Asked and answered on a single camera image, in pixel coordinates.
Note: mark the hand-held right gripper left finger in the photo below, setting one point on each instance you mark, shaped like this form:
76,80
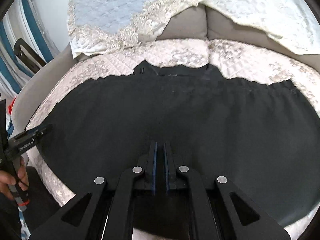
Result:
154,167

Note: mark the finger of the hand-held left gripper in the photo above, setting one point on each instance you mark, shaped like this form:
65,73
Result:
41,130

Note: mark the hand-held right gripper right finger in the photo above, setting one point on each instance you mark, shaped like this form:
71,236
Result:
166,167

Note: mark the black jacket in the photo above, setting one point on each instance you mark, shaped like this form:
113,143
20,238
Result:
200,117

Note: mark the person's left hand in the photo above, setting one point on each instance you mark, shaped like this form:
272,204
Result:
8,182

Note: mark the red plastic object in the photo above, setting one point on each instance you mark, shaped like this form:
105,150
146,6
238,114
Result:
10,108

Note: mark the black chair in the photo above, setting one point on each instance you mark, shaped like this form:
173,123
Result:
27,55

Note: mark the blue striped white panel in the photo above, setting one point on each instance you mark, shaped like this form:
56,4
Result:
15,42

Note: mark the pink quilted sofa cover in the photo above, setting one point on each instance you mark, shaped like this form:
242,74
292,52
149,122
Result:
175,52

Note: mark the blue quilted lace-trimmed cover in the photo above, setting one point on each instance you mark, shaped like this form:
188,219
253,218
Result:
105,7

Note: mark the grey sofa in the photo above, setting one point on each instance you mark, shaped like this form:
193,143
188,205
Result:
185,25

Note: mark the white lace cover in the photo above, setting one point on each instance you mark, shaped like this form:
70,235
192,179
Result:
262,10

